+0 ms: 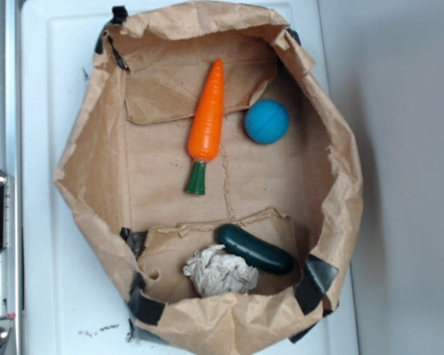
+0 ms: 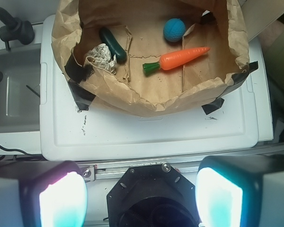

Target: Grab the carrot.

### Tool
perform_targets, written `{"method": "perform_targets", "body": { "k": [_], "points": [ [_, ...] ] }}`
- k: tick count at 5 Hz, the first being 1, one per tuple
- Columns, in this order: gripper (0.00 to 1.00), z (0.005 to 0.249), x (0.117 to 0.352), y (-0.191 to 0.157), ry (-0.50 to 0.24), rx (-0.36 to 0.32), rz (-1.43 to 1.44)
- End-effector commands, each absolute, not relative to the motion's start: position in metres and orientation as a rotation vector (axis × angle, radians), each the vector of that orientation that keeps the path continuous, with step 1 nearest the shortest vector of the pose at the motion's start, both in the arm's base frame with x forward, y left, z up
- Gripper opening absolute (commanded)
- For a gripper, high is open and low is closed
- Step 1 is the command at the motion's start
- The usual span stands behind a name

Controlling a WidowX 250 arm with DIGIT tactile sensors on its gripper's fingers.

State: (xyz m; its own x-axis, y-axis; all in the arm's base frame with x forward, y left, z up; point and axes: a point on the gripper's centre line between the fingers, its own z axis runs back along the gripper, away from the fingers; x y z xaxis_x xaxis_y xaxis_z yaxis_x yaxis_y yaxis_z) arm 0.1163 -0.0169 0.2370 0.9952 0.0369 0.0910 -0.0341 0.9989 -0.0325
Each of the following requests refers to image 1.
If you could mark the dark green toy cucumber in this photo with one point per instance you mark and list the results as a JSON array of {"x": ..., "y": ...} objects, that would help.
[{"x": 257, "y": 252}]

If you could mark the aluminium frame rail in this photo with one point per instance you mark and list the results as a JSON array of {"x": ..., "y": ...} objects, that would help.
[{"x": 11, "y": 275}]

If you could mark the crumpled white paper ball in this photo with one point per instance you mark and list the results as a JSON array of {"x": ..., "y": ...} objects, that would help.
[{"x": 214, "y": 272}]

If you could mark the orange toy carrot green stem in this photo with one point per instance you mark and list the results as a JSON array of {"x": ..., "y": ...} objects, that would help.
[{"x": 205, "y": 135}]

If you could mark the blue dimpled ball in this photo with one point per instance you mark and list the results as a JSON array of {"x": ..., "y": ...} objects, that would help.
[{"x": 266, "y": 122}]

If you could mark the brown paper bag tray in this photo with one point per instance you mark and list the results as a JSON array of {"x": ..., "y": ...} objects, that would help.
[{"x": 126, "y": 166}]

